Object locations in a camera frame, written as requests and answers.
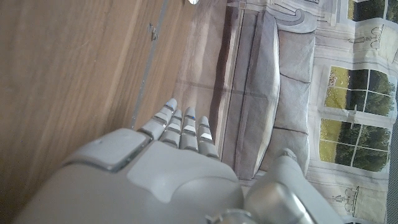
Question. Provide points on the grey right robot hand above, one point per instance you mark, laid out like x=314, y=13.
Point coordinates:
x=161, y=186

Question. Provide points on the printed living room backdrop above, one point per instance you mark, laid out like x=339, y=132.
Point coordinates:
x=295, y=77

